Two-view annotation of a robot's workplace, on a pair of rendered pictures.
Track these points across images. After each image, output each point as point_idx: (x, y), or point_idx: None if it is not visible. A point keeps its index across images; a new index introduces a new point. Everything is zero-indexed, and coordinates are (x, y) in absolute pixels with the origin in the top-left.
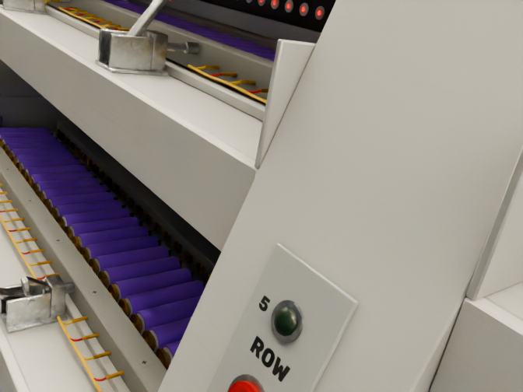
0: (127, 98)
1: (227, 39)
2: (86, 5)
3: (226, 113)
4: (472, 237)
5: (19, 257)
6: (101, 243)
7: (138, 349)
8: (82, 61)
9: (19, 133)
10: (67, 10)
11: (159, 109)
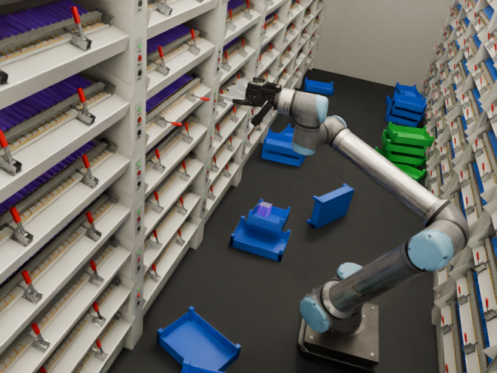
0: (204, 53)
1: (160, 35)
2: (157, 56)
3: (200, 44)
4: (223, 36)
5: (178, 104)
6: (170, 90)
7: (192, 82)
8: (197, 57)
9: None
10: (149, 64)
11: (208, 49)
